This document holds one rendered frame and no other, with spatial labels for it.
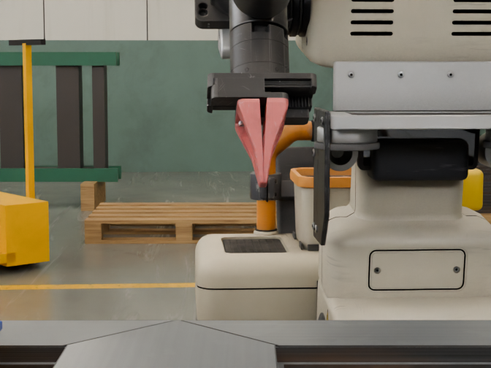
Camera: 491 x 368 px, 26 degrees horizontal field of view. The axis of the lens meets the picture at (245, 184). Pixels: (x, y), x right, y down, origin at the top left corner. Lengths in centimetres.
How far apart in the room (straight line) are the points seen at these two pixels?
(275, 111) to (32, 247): 477
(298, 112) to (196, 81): 954
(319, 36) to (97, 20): 933
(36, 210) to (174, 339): 477
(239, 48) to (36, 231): 474
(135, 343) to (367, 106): 48
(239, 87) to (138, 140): 962
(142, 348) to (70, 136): 722
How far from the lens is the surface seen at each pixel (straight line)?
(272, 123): 98
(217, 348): 92
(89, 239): 651
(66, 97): 811
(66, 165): 814
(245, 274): 158
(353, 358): 93
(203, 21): 130
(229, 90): 98
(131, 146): 1061
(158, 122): 1059
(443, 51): 133
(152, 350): 91
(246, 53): 101
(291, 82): 100
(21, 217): 566
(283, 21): 104
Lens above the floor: 110
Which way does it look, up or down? 7 degrees down
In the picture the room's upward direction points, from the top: straight up
